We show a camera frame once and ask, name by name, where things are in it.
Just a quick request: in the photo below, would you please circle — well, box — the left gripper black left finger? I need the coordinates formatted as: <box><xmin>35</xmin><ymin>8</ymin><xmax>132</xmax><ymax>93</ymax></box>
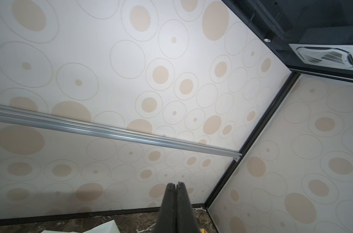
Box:
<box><xmin>153</xmin><ymin>183</ymin><xmax>176</xmax><ymax>233</ymax></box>

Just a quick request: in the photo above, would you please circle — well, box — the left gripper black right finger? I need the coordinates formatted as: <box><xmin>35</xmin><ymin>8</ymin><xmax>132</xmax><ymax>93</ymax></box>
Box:
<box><xmin>176</xmin><ymin>182</ymin><xmax>201</xmax><ymax>233</ymax></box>

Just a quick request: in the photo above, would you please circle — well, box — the blue checkered paper bag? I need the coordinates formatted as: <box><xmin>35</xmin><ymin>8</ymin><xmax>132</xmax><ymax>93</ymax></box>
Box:
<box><xmin>42</xmin><ymin>220</ymin><xmax>120</xmax><ymax>233</ymax></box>

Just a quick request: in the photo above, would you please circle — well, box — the white ceiling air conditioner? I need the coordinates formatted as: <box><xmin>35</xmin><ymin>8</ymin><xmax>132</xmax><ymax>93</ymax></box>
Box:
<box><xmin>289</xmin><ymin>44</ymin><xmax>353</xmax><ymax>71</ymax></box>

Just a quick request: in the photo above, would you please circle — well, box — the black corner frame post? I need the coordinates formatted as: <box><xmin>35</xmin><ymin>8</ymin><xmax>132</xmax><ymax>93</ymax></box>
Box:
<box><xmin>204</xmin><ymin>71</ymin><xmax>301</xmax><ymax>210</ymax></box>

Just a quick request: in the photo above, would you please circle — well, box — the aluminium rail on back wall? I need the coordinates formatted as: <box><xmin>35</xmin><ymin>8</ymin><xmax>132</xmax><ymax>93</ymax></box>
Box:
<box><xmin>0</xmin><ymin>105</ymin><xmax>242</xmax><ymax>161</ymax></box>

